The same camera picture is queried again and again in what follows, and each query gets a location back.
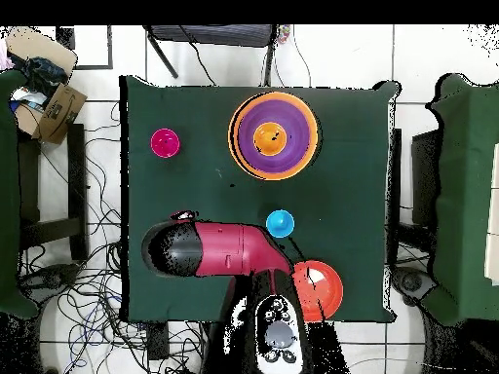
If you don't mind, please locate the grey black floor base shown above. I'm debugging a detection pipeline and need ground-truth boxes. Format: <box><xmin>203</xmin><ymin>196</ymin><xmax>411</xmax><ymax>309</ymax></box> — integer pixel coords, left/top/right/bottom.
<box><xmin>17</xmin><ymin>262</ymin><xmax>83</xmax><ymax>305</ymax></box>
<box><xmin>390</xmin><ymin>265</ymin><xmax>438</xmax><ymax>307</ymax></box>

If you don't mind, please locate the black plastic bag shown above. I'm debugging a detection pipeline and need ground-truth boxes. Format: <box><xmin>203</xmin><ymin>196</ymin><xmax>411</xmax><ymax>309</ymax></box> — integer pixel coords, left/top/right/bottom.
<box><xmin>20</xmin><ymin>56</ymin><xmax>72</xmax><ymax>98</ymax></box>

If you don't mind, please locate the purple bowl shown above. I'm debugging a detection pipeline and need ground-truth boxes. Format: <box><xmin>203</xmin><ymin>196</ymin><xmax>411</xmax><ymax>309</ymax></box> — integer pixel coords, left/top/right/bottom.
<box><xmin>237</xmin><ymin>98</ymin><xmax>313</xmax><ymax>174</ymax></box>

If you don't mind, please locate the cardboard box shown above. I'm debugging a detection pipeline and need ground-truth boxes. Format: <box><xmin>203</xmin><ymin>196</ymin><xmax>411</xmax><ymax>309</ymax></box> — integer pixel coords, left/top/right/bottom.
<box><xmin>4</xmin><ymin>25</ymin><xmax>90</xmax><ymax>146</ymax></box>

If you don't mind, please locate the black power adapter box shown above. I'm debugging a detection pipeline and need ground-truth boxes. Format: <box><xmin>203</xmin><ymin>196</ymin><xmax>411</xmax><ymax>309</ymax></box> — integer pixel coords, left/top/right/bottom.
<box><xmin>146</xmin><ymin>321</ymin><xmax>171</xmax><ymax>361</ymax></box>

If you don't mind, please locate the black metal frame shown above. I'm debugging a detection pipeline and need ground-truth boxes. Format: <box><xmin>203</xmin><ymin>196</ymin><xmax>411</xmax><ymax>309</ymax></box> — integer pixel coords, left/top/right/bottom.
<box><xmin>55</xmin><ymin>24</ymin><xmax>115</xmax><ymax>72</ymax></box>

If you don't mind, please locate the green cloth covered table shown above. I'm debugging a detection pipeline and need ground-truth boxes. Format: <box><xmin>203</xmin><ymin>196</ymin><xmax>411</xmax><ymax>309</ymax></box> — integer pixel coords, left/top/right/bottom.
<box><xmin>426</xmin><ymin>72</ymin><xmax>499</xmax><ymax>327</ymax></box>
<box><xmin>0</xmin><ymin>68</ymin><xmax>40</xmax><ymax>320</ymax></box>

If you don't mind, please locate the dark green tablecloth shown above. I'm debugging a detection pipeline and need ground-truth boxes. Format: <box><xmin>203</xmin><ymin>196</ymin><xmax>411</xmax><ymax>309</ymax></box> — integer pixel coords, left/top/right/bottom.
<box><xmin>118</xmin><ymin>74</ymin><xmax>403</xmax><ymax>324</ymax></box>

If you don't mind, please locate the pink cup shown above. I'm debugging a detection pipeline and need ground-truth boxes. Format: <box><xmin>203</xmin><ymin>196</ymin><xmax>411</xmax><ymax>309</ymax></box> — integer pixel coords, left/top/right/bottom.
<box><xmin>150</xmin><ymin>128</ymin><xmax>181</xmax><ymax>160</ymax></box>

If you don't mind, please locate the large orange bowl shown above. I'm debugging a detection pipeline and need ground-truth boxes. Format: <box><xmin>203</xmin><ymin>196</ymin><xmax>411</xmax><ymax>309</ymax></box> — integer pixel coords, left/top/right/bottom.
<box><xmin>227</xmin><ymin>91</ymin><xmax>320</xmax><ymax>181</ymax></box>

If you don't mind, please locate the black bench stand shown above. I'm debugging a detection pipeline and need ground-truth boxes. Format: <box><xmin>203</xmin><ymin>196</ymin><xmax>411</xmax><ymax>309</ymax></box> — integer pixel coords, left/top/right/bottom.
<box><xmin>17</xmin><ymin>123</ymin><xmax>90</xmax><ymax>262</ymax></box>

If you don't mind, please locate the black folding chair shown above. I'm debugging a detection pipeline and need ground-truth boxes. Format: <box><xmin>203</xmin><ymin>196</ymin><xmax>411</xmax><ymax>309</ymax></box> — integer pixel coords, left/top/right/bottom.
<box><xmin>142</xmin><ymin>24</ymin><xmax>279</xmax><ymax>88</ymax></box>

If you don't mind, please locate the black computer tower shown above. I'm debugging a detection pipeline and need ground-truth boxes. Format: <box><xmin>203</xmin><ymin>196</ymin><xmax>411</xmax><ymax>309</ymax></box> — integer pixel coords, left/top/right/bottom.
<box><xmin>410</xmin><ymin>130</ymin><xmax>440</xmax><ymax>227</ymax></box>

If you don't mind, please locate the orange cup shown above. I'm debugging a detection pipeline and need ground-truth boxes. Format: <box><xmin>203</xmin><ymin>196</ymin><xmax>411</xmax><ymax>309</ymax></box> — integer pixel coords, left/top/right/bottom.
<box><xmin>252</xmin><ymin>121</ymin><xmax>288</xmax><ymax>158</ymax></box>

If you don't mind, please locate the tangle of floor cables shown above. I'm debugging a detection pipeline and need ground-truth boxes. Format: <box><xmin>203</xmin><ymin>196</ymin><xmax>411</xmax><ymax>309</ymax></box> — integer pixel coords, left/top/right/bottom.
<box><xmin>17</xmin><ymin>100</ymin><xmax>211</xmax><ymax>374</ymax></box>

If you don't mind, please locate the blue cup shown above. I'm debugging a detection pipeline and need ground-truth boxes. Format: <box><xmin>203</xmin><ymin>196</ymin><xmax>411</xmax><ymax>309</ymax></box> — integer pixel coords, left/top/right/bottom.
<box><xmin>265</xmin><ymin>208</ymin><xmax>296</xmax><ymax>240</ymax></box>

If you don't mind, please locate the large red bowl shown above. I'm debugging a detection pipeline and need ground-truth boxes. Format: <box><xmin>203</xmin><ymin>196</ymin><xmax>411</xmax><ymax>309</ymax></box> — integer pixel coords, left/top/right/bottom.
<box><xmin>290</xmin><ymin>259</ymin><xmax>345</xmax><ymax>323</ymax></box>

